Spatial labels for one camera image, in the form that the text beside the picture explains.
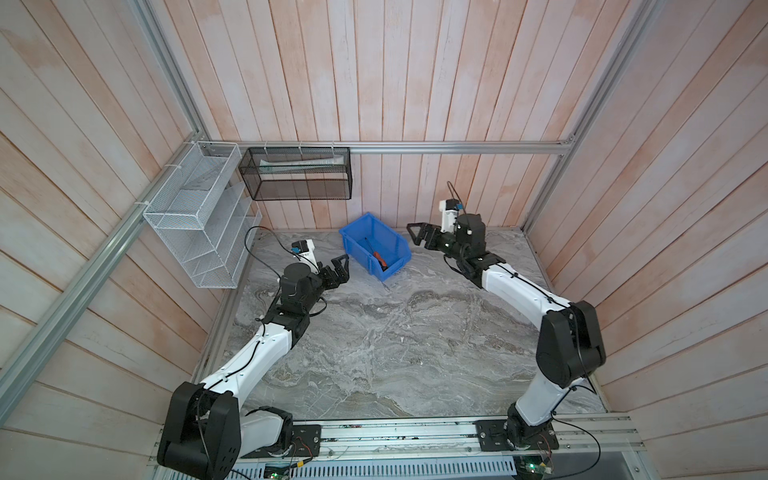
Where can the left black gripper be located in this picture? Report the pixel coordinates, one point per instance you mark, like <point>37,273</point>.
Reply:
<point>343,273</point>

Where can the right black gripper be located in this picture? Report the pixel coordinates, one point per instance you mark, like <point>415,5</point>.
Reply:
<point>430,230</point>

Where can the blue plastic bin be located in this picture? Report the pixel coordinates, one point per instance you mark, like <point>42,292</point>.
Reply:
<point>367,234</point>

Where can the orange handled screwdriver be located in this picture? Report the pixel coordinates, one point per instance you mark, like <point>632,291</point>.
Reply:
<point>383,264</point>

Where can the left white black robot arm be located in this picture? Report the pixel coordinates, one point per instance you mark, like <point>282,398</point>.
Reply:
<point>206,431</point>

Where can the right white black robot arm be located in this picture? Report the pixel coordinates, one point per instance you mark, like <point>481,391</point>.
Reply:
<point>569,346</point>

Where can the white ventilation grille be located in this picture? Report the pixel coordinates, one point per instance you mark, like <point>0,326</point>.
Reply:
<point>418,468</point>

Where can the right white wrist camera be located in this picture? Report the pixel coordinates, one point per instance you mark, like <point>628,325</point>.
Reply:
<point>450,210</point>

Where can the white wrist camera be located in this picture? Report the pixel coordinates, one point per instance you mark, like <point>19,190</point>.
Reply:
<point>303,251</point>
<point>450,210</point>

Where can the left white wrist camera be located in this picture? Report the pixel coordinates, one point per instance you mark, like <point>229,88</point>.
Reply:
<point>303,251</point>

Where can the black wire mesh basket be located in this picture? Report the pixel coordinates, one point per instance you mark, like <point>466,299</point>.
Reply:
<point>297,173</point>

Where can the horizontal aluminium wall rail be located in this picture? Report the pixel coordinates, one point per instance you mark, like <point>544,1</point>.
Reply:
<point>415,147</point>

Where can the white wire mesh shelf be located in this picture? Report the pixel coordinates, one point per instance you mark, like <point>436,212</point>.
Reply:
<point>202,215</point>

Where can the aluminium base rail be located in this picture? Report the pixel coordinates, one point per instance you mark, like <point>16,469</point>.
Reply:
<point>589,445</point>

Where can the left aluminium wall rail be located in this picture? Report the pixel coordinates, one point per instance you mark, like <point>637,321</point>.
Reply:
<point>39,346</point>

